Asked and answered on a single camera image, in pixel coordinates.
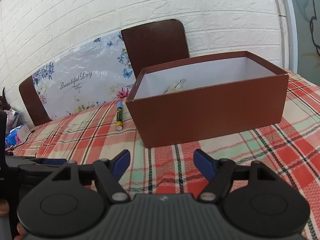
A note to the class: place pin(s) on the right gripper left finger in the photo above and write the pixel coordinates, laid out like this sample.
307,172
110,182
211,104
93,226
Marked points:
120,163

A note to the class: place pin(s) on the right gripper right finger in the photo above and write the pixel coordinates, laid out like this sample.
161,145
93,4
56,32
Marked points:
205,164

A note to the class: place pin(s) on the cotton swab bag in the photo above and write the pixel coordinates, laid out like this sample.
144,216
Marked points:
175,87

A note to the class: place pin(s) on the person's hand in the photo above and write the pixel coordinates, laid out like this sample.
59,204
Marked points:
16,227

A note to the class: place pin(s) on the blue tissue pack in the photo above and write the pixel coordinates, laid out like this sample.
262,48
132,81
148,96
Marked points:
17,135

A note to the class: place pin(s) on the plastic bag of items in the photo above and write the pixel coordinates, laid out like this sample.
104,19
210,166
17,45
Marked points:
12,120

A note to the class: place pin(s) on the brown cardboard shoe box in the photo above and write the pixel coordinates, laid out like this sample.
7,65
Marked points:
223,94

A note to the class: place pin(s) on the dark red plant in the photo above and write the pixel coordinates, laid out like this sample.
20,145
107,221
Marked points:
4,105

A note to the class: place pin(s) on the plaid bed blanket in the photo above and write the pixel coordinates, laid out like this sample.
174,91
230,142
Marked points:
290,148

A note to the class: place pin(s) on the floral plastic bedding bag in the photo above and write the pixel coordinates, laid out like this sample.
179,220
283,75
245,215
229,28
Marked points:
90,75

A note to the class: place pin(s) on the brown wooden headboard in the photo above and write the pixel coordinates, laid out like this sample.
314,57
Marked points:
147,44

